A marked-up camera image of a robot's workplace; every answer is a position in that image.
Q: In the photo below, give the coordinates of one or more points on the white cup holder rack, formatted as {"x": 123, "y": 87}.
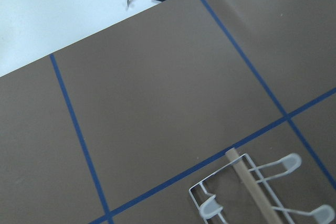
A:
{"x": 256, "y": 181}

